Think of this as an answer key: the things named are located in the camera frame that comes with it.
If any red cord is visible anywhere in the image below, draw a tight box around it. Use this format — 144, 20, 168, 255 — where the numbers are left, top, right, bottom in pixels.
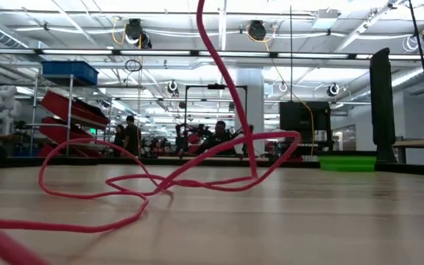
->
0, 0, 302, 265

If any person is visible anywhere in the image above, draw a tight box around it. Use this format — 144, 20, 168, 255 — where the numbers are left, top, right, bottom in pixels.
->
113, 124, 126, 158
123, 115, 142, 158
197, 120, 237, 155

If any white building column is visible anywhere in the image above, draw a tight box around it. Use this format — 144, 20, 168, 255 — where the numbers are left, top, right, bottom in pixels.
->
235, 68, 265, 155

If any black monitor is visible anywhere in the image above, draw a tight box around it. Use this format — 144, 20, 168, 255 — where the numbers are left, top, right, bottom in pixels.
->
279, 101, 333, 143

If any thin black vertical pole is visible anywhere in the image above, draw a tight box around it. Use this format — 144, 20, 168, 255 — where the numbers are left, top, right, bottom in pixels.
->
289, 5, 294, 102

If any long ceiling light bar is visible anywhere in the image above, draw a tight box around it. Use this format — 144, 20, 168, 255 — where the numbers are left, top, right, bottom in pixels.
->
0, 47, 424, 62

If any green collapsible container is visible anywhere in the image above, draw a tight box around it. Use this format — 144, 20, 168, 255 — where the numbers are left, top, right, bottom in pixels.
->
318, 155, 378, 172

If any metal shelf rack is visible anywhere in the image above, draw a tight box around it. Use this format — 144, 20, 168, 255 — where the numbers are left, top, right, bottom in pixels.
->
27, 73, 113, 158

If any blue plastic bin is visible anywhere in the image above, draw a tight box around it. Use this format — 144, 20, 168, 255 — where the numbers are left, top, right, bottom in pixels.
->
41, 60, 99, 86

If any red shelf bin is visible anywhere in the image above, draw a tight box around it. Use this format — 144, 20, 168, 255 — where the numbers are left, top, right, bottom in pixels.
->
37, 142, 105, 158
38, 116, 94, 144
40, 90, 110, 130

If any wooden side table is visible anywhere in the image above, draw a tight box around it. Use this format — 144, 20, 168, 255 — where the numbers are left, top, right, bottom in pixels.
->
392, 138, 424, 165

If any black gantry frame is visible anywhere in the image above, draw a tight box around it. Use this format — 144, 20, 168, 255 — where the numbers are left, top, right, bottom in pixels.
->
184, 83, 249, 155

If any yellow hanging cable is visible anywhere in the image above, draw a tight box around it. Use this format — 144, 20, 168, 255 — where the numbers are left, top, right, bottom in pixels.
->
246, 24, 315, 155

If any black hanging cable loop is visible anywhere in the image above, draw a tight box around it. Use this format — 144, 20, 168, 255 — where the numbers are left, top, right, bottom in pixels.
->
124, 58, 143, 73

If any black upright frame post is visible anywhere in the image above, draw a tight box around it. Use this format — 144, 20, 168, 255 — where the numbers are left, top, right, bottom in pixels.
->
369, 47, 398, 165

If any black table edge rail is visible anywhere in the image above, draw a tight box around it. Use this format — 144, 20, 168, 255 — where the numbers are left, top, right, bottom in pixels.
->
0, 156, 424, 177

